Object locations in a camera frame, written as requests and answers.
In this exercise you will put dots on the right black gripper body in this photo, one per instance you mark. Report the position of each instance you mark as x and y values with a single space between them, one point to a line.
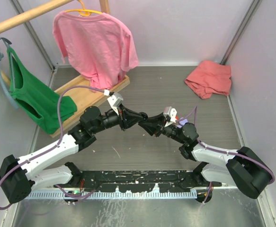
168 131

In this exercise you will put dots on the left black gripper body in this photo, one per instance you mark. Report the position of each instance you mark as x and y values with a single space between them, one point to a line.
121 118

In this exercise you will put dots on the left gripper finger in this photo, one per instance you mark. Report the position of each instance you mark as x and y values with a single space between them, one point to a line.
131 121
132 113

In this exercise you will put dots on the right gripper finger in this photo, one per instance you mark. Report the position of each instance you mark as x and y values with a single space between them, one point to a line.
152 128
158 119

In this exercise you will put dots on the lilac earbud charging case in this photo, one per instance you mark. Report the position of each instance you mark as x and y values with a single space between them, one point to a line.
182 122

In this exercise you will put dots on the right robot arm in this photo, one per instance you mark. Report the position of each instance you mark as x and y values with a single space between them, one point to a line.
241 168

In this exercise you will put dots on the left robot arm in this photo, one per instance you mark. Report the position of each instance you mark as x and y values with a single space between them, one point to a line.
20 176

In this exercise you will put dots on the wooden clothes rack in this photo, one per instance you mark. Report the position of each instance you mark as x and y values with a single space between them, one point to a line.
81 96

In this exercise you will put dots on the salmon folded cloth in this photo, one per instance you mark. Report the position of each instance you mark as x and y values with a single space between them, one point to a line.
210 78

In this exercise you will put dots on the pink t-shirt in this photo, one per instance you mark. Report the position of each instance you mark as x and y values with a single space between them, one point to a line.
101 48

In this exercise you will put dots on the green tank top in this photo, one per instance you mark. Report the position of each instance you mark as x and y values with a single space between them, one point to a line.
32 95

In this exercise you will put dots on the orange clothes hanger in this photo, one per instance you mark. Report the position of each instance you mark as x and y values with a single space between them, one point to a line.
83 11

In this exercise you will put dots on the grey-blue clothes hanger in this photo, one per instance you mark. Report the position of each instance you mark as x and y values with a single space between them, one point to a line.
2 82

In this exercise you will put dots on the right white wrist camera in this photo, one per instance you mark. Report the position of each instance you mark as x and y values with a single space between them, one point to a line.
170 114

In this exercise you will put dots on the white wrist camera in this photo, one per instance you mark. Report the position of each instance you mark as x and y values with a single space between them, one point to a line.
170 114
114 99

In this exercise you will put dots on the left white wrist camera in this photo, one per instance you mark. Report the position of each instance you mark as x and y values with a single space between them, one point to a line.
114 99

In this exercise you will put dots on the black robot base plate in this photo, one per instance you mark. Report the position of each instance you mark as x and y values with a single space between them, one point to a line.
138 181

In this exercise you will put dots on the white slotted cable duct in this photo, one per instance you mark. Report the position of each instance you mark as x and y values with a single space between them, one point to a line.
155 194

